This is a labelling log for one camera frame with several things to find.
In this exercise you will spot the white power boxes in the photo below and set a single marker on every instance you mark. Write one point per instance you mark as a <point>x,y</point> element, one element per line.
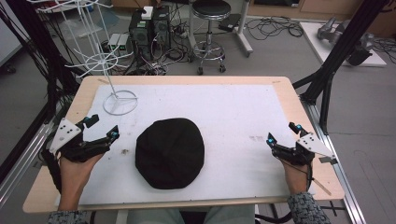
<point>119,42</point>

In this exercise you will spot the black round stool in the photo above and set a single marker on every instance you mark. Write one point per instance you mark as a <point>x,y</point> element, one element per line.
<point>210,31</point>

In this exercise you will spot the aluminium rail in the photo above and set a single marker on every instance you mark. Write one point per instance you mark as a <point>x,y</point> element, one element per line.
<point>21,168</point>
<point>339,180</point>

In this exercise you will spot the grey robot parts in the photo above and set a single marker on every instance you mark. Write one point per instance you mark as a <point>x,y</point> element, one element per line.
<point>358,43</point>

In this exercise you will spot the white floor platform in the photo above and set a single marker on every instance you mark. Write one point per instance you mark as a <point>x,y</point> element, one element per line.
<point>323,46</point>

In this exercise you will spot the white table leg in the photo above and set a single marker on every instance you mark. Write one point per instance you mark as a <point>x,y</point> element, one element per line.
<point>244,34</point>

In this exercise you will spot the person's left hand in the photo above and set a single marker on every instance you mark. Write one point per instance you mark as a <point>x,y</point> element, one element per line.
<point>76,174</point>

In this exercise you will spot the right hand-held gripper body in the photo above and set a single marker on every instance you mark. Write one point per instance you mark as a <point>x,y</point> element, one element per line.
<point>306,146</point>

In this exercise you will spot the white device on tower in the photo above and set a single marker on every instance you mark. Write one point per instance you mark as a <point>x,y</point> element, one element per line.
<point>147,13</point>

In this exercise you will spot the white felt mat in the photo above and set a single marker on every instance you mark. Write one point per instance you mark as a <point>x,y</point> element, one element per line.
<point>218,112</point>

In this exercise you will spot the black flat box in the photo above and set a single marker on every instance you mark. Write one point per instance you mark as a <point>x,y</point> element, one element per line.
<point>229,22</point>

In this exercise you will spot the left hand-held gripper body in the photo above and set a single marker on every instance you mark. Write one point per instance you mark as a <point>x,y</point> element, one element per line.
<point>67,132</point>

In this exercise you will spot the black computer tower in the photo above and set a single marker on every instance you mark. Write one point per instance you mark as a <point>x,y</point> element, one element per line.
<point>141,34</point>
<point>161,26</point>

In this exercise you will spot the person's right hand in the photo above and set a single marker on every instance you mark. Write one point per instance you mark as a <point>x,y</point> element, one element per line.
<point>295,177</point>

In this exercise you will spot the thin wooden stick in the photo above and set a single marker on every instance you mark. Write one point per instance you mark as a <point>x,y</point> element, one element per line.
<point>322,186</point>

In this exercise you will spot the person's legs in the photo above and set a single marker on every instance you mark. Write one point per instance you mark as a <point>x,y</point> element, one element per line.
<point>186,215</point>

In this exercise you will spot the black hat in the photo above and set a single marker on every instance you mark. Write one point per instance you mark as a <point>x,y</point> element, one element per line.
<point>169,154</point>

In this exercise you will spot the black frame post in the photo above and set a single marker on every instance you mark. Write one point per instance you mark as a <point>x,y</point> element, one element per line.
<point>339,59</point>
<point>40,46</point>

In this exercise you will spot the grey tape piece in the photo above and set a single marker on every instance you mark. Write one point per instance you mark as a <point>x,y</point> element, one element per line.
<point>328,160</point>

